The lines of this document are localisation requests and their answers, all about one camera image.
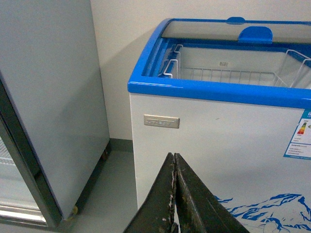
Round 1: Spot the white blue chest freezer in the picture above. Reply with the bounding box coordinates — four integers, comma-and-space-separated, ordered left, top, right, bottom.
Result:
128, 18, 311, 233

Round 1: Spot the grey upright display fridge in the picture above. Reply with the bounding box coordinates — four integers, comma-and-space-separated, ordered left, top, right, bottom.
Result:
0, 0, 109, 229

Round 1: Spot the yellow fridge caster wheel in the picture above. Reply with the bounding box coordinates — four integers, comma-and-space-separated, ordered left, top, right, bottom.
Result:
72, 205, 78, 215

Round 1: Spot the white wire freezer basket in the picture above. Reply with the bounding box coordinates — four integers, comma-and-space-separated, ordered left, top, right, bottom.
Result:
158, 45, 311, 89

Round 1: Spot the glass sliding freezer lid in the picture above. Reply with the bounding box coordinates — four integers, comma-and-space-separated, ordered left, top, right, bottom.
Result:
162, 21, 311, 43

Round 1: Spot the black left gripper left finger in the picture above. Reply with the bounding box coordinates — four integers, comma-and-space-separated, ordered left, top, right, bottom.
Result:
124, 153, 179, 233

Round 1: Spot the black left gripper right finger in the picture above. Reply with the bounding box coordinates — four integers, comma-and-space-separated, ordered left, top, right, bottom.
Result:
174, 153, 249, 233

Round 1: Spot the silver brand nameplate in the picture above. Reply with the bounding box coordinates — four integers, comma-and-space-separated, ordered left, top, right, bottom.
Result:
143, 115, 180, 129

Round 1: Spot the rear glass sliding lid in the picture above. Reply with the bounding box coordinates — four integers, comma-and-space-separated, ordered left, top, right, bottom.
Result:
225, 17, 311, 26

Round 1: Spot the blue energy label sticker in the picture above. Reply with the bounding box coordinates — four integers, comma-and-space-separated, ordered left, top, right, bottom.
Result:
284, 109, 311, 160

